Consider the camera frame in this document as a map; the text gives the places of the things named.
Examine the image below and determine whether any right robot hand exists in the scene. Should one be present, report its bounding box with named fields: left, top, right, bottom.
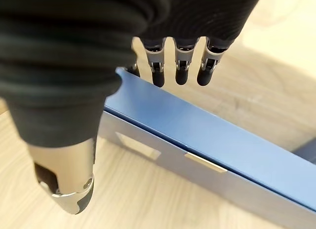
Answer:
left=0, top=0, right=265, bottom=215

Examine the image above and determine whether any blue file folder box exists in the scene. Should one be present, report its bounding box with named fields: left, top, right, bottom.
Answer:
left=98, top=67, right=316, bottom=229

